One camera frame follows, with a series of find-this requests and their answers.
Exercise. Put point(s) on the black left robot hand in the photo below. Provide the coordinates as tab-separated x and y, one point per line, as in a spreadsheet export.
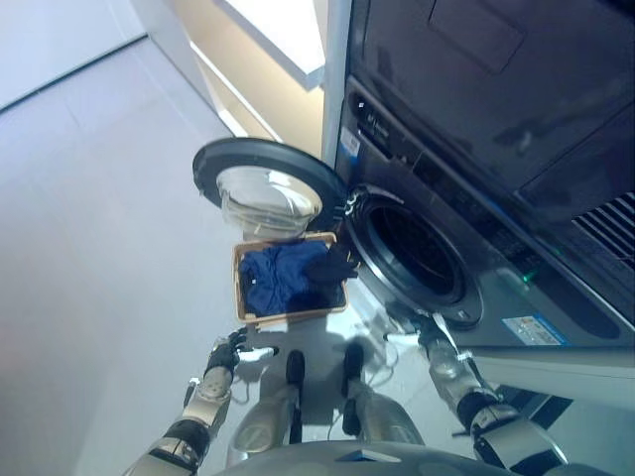
223	354

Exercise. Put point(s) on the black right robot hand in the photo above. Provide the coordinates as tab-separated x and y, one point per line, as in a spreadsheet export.
427	324

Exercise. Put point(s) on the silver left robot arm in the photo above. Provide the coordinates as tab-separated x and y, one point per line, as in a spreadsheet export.
198	411

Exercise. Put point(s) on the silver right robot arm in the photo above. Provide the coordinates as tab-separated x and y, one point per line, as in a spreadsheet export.
476	396

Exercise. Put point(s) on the tan wicker laundry basket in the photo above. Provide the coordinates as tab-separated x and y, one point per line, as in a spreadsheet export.
292	312

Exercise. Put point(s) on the dark grey washing machine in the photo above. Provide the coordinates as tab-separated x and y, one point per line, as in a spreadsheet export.
496	258

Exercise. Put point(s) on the round glass washing machine door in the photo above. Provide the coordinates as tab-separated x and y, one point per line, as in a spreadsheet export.
263	183

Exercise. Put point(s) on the silver left robot leg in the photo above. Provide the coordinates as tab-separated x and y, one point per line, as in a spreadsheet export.
268	411

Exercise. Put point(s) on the silver robot leg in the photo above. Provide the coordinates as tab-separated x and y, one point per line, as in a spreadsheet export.
268	411
382	411

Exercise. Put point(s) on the black left robot foot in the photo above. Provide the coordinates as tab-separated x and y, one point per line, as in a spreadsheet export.
295	367

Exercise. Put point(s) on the black robot foot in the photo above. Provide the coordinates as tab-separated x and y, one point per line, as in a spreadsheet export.
295	367
353	362

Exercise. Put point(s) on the black right robot foot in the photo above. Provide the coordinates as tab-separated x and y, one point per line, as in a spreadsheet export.
353	362

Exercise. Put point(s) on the blue garment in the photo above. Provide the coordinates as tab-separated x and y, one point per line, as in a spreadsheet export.
278	277

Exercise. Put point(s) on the silver right robot leg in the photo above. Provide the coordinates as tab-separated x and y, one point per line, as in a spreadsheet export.
382	411

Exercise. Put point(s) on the blue white label sticker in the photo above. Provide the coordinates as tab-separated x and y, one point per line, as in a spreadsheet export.
538	332

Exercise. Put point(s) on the black garment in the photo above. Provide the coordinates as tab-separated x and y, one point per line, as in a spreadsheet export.
332	268

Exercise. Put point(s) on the silver robot torso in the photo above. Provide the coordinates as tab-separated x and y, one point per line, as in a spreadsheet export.
347	458

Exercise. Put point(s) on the small white barcode sticker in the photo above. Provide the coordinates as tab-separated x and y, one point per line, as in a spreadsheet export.
351	145

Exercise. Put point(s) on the dark grey stacked dryer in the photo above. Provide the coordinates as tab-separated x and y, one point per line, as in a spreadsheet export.
496	74

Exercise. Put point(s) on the white cabinet side panel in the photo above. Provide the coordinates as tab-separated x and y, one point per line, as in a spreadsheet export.
337	74

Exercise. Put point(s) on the white beige shelf unit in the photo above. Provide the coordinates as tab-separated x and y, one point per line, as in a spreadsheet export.
258	54

